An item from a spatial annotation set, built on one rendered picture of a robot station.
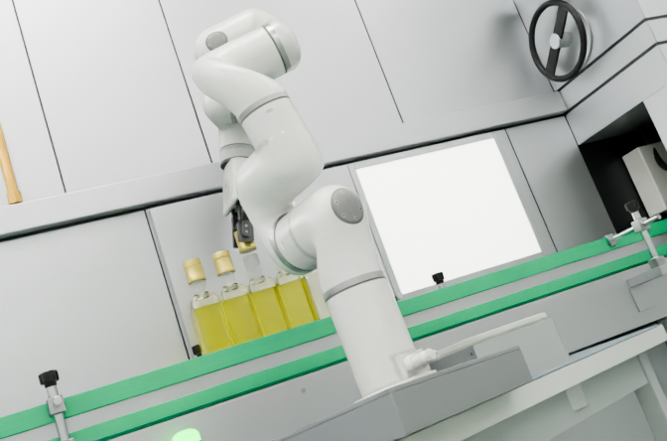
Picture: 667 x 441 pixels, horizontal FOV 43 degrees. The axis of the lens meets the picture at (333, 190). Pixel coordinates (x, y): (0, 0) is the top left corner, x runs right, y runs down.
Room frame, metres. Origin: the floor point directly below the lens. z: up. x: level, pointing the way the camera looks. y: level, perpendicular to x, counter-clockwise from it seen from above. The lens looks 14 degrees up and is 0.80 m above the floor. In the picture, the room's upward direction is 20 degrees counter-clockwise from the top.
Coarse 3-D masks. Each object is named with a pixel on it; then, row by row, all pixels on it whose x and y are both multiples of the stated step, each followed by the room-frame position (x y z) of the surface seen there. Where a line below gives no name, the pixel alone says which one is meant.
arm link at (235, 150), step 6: (234, 144) 1.62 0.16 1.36; (240, 144) 1.62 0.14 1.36; (246, 144) 1.63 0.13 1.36; (222, 150) 1.63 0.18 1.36; (228, 150) 1.62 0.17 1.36; (234, 150) 1.61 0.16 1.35; (240, 150) 1.62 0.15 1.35; (246, 150) 1.62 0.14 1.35; (252, 150) 1.64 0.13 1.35; (222, 156) 1.62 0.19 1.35; (228, 156) 1.61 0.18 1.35; (234, 156) 1.61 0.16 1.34; (246, 156) 1.62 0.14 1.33
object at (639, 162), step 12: (648, 144) 2.21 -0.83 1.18; (660, 144) 2.22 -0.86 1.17; (624, 156) 2.24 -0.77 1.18; (636, 156) 2.21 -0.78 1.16; (648, 156) 2.20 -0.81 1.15; (660, 156) 2.21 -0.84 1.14; (636, 168) 2.22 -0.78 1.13; (648, 168) 2.19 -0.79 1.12; (660, 168) 2.21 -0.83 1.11; (636, 180) 2.24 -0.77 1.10; (648, 180) 2.20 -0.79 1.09; (660, 180) 2.20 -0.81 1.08; (648, 192) 2.22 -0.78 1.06; (660, 192) 2.19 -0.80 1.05; (648, 204) 2.23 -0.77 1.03; (660, 204) 2.20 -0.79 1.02
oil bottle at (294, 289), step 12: (276, 276) 1.64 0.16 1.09; (288, 276) 1.63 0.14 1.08; (300, 276) 1.64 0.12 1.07; (288, 288) 1.62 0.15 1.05; (300, 288) 1.63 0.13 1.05; (288, 300) 1.62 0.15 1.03; (300, 300) 1.63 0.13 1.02; (312, 300) 1.64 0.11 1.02; (288, 312) 1.62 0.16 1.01; (300, 312) 1.63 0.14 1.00; (312, 312) 1.64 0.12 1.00; (300, 324) 1.62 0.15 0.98
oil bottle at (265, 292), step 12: (264, 276) 1.63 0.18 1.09; (252, 288) 1.60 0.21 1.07; (264, 288) 1.61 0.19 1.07; (276, 288) 1.62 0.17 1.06; (264, 300) 1.60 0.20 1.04; (276, 300) 1.61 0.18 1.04; (264, 312) 1.60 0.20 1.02; (276, 312) 1.61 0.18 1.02; (264, 324) 1.60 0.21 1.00; (276, 324) 1.61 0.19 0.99; (288, 324) 1.62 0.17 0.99
